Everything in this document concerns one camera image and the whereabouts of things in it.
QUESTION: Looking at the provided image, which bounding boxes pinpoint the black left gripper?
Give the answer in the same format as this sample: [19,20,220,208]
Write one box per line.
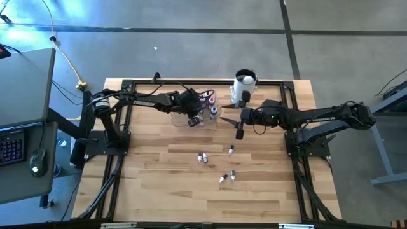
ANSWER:
[177,88,207,128]

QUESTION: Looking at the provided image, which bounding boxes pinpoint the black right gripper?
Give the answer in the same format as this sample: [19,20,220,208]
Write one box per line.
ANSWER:
[219,90,270,141]

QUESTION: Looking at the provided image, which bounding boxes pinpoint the clear plastic bin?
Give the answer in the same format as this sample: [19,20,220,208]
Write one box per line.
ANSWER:
[167,90,222,127]

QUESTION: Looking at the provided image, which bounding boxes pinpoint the white cylindrical cup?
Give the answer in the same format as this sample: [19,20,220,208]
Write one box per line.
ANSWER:
[230,69,258,106]

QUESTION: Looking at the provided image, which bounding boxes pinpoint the black power box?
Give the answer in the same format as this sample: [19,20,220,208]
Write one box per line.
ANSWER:
[69,139,88,168]

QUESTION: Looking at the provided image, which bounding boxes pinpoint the black computer mouse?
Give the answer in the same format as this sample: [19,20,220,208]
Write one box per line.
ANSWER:
[29,148,48,178]

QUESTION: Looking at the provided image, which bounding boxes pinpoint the gray flat panel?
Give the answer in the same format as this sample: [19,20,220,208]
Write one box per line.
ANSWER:
[0,47,57,130]

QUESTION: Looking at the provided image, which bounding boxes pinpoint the black keyboard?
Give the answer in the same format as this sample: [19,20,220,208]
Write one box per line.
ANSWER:
[0,130,26,166]

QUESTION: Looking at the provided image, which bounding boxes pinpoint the gray desk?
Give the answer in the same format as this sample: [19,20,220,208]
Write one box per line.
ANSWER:
[0,122,60,204]

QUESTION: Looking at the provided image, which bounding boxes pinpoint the red-lit black device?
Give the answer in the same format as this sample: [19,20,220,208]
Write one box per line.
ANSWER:
[0,44,12,60]

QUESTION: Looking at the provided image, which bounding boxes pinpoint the black aluminium table frame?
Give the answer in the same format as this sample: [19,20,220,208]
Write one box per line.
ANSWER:
[74,78,341,223]

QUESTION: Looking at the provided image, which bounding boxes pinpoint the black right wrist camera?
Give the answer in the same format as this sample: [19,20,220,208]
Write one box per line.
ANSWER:
[261,99,280,115]

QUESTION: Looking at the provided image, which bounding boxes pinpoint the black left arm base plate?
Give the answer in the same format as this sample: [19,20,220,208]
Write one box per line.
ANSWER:
[83,130,131,156]

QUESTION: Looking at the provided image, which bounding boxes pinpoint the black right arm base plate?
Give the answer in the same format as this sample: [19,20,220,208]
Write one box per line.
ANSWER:
[284,132,337,158]

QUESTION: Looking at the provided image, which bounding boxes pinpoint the yellow power cable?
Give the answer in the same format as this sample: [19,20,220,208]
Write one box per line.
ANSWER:
[41,0,88,90]

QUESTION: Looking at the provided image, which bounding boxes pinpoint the silver metal bracket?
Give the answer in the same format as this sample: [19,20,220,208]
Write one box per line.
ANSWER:
[279,223,315,229]
[100,222,137,229]

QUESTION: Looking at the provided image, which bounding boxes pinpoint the gray metal cart frame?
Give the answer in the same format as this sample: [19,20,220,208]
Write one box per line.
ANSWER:
[350,81,407,187]

